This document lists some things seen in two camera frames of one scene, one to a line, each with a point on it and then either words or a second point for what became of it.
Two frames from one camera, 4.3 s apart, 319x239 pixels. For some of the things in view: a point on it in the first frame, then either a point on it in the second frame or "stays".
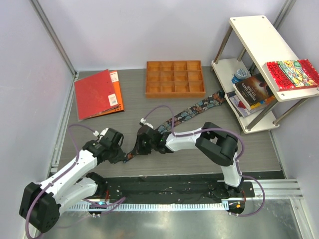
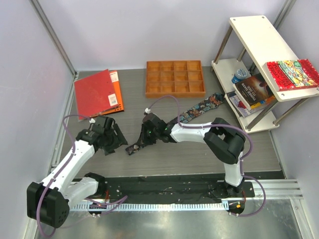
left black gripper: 119,157 → 118,140
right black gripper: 140,151 → 143,134
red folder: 94,94 stays
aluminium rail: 276,189 stays
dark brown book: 254,89 stays
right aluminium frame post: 283,14 stays
